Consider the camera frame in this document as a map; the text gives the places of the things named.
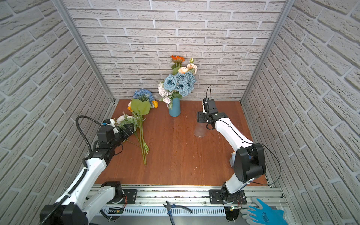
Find aluminium rail frame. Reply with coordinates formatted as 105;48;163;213
102;185;290;217

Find blue work glove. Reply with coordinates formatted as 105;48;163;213
240;197;288;225

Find peach rose flower stem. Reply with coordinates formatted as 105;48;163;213
178;58;198;75

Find white pink flower bunch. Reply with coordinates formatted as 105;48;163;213
114;113;141;132

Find blue hydrangea flower stem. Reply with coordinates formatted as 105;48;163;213
133;89;155;104

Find teal ceramic vase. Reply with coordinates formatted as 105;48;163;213
169;98;181;117

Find clear ribbed glass vase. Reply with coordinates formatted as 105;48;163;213
194;123;207;138

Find yellow white poppy stem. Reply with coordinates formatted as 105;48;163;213
128;99;158;166

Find black handled pliers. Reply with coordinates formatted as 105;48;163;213
163;201;193;225

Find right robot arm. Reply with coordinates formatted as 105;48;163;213
197;97;266;203

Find blue spray bottle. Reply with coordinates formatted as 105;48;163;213
229;152;236;168

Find orange gerbera flower stem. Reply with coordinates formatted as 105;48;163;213
171;55;185;75

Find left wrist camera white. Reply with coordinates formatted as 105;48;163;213
102;119;119;134

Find white lilac flower bouquet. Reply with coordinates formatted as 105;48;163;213
158;82;173;109

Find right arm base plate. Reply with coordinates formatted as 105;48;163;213
209;188;247;205

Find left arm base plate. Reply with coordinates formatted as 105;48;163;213
107;189;137;205

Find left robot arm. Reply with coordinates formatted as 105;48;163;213
39;124;135;225

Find dusty blue flower stem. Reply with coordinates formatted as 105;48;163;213
163;73;197;98

